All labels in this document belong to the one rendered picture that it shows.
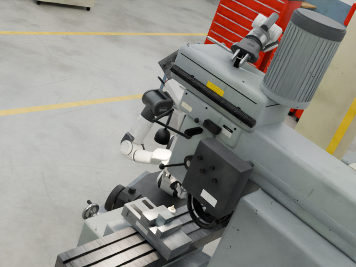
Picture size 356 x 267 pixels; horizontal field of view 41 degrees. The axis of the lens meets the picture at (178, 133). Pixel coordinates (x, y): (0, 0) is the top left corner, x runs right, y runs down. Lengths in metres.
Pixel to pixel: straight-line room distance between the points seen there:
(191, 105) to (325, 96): 1.87
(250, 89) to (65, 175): 2.67
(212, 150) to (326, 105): 2.16
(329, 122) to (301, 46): 2.03
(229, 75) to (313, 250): 0.71
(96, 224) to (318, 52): 1.52
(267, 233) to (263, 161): 0.28
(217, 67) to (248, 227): 0.63
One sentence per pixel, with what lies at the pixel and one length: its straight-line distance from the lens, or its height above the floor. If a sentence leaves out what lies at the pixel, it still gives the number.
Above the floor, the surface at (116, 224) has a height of 0.88.
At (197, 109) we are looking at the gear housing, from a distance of 2.01.
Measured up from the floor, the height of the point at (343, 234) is 1.63.
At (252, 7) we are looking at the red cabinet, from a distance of 7.44.
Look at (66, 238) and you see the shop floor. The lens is 3.67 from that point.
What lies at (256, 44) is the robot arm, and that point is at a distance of 2.04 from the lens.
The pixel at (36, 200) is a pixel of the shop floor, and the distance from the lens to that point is 3.93.
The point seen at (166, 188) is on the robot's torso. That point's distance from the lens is 3.28.
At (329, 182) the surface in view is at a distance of 1.76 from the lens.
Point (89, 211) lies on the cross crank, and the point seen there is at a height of 0.67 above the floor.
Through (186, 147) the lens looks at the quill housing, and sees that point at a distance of 2.10.
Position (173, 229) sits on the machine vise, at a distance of 2.34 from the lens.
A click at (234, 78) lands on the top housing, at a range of 1.89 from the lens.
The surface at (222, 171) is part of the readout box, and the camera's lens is 1.66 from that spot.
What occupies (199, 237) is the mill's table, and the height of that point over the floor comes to 0.96.
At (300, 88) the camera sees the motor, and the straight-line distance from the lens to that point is 1.80.
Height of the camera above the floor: 2.49
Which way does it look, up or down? 27 degrees down
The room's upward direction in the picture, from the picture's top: 21 degrees clockwise
